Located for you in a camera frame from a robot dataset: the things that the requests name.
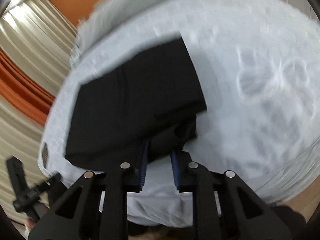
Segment person's hand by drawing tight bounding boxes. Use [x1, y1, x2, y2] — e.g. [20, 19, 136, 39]
[24, 218, 36, 231]

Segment beige and orange curtains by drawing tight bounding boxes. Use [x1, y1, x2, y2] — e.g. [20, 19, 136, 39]
[1, 0, 76, 224]

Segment light grey duvet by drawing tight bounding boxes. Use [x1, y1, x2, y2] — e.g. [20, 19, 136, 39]
[69, 0, 226, 68]

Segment white floral bed sheet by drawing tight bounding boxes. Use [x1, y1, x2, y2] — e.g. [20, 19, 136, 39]
[38, 0, 319, 228]

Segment black pants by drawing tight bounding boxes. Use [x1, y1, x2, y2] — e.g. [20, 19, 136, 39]
[65, 38, 207, 171]

